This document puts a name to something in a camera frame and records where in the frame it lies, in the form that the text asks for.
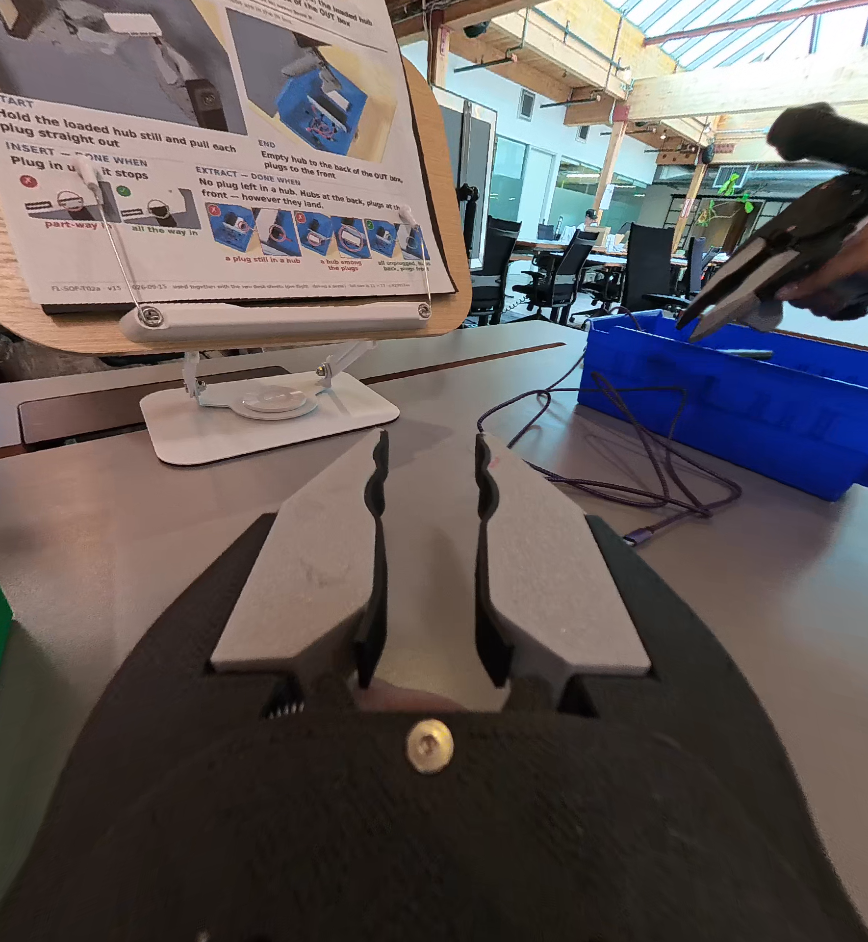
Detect blue plastic bin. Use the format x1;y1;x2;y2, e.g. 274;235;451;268
576;308;868;503

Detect black office chair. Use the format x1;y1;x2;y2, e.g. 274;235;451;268
620;223;676;314
469;215;525;326
513;227;598;323

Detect black framed whiteboard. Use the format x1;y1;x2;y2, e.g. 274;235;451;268
437;102;500;260

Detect printed instruction sheet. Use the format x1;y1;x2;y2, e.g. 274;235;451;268
0;0;459;309

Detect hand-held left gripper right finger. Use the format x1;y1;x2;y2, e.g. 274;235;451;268
474;431;653;690

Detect green hanging plant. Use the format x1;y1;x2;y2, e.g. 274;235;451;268
697;171;757;231

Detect purple braided usb cable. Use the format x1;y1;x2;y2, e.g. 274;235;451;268
476;308;744;550

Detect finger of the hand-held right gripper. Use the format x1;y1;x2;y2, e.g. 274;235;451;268
675;237;791;331
689;278;787;343

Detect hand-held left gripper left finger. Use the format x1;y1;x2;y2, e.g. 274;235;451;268
209;429;392;691

